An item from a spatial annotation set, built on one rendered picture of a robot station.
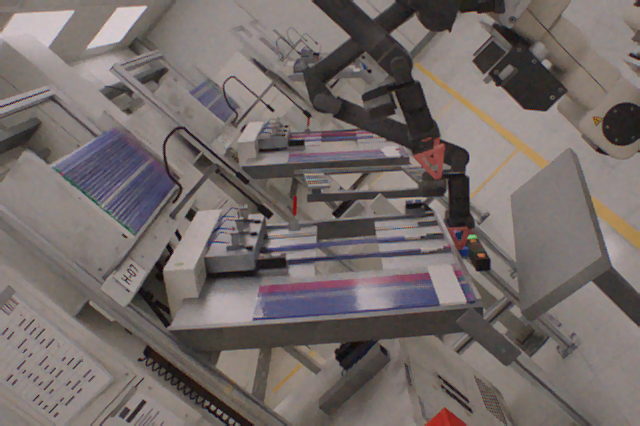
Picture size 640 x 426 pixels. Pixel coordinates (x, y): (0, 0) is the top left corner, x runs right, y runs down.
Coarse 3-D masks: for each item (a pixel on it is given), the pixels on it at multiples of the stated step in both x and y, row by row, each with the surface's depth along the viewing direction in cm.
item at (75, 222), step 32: (32, 96) 191; (128, 128) 206; (32, 160) 148; (160, 160) 209; (0, 192) 151; (32, 192) 151; (64, 192) 151; (64, 224) 153; (96, 224) 153; (96, 256) 155; (128, 256) 155; (128, 288) 145; (480, 320) 144; (352, 352) 208; (384, 352) 191; (512, 352) 146; (352, 384) 193
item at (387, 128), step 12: (324, 96) 174; (324, 108) 174; (336, 108) 174; (348, 108) 176; (360, 108) 176; (348, 120) 177; (360, 120) 177; (384, 120) 176; (372, 132) 177; (384, 132) 176; (396, 132) 176; (408, 144) 176; (444, 144) 174; (432, 156) 175; (444, 156) 174; (468, 156) 173
